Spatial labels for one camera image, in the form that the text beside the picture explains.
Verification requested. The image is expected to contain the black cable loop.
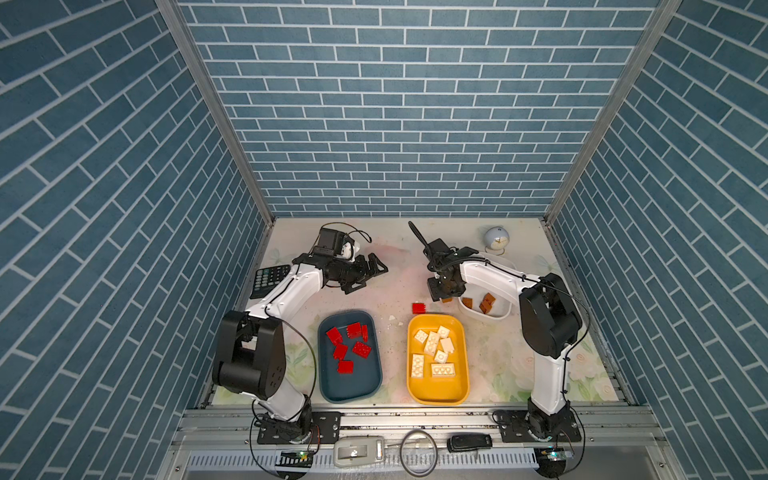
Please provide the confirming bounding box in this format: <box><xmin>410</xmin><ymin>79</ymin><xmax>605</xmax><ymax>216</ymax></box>
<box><xmin>398</xmin><ymin>429</ymin><xmax>440</xmax><ymax>478</ymax></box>

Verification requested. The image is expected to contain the white lego cube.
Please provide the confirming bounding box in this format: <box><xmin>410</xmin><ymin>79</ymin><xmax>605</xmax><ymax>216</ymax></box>
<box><xmin>440</xmin><ymin>338</ymin><xmax>455</xmax><ymax>354</ymax></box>

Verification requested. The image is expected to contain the grey box on rail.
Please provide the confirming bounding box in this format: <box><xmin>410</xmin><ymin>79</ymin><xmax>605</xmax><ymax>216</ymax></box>
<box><xmin>333</xmin><ymin>436</ymin><xmax>385</xmax><ymax>468</ymax></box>

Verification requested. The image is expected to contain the long white lego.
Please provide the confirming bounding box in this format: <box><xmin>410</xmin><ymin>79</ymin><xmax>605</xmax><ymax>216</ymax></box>
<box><xmin>430</xmin><ymin>363</ymin><xmax>456</xmax><ymax>378</ymax></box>

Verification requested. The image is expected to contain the dark teal plastic tray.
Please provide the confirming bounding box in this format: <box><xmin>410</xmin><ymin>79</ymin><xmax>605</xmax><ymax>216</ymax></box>
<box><xmin>317</xmin><ymin>310</ymin><xmax>383</xmax><ymax>403</ymax></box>

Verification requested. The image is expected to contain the white lego top small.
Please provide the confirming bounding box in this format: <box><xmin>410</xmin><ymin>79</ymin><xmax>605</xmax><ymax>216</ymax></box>
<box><xmin>414</xmin><ymin>330</ymin><xmax>428</xmax><ymax>344</ymax></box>

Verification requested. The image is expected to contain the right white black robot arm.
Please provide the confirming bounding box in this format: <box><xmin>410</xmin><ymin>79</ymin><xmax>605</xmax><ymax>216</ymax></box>
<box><xmin>408</xmin><ymin>222</ymin><xmax>583</xmax><ymax>441</ymax></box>

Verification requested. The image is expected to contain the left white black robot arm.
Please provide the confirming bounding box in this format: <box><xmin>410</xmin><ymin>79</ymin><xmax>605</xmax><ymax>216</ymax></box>
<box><xmin>212</xmin><ymin>226</ymin><xmax>388</xmax><ymax>430</ymax></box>

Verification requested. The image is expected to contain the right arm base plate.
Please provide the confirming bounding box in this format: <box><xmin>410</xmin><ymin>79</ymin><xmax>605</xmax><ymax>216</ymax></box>
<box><xmin>490</xmin><ymin>407</ymin><xmax>583</xmax><ymax>443</ymax></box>

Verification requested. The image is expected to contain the black calculator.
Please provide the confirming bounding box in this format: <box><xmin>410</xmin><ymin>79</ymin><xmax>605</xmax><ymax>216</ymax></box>
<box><xmin>250</xmin><ymin>264</ymin><xmax>291</xmax><ymax>299</ymax></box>

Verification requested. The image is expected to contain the red lego brick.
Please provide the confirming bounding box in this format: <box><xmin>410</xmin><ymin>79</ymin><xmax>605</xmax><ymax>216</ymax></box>
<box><xmin>337</xmin><ymin>360</ymin><xmax>354</xmax><ymax>375</ymax></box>
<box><xmin>352</xmin><ymin>342</ymin><xmax>372</xmax><ymax>359</ymax></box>
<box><xmin>326</xmin><ymin>327</ymin><xmax>343</xmax><ymax>346</ymax></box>

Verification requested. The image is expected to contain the small grey globe ball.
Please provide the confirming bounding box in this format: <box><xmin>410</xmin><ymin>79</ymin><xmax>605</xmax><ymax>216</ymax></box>
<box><xmin>483</xmin><ymin>226</ymin><xmax>510</xmax><ymax>252</ymax></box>

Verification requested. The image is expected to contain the long white lego brick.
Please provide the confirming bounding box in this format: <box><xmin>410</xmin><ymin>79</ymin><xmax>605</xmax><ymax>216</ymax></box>
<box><xmin>424</xmin><ymin>331</ymin><xmax>440</xmax><ymax>357</ymax></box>

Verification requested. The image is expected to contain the black remote on rail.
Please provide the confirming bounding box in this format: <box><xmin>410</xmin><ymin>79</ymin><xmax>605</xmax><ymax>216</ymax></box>
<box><xmin>447</xmin><ymin>432</ymin><xmax>493</xmax><ymax>453</ymax></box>

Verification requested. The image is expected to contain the yellow plastic tray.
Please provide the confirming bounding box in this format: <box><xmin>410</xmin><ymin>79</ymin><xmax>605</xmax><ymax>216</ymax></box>
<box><xmin>406</xmin><ymin>314</ymin><xmax>470</xmax><ymax>406</ymax></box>

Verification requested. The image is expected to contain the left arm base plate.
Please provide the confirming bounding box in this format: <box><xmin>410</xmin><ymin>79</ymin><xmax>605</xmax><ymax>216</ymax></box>
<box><xmin>254</xmin><ymin>411</ymin><xmax>342</xmax><ymax>445</ymax></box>

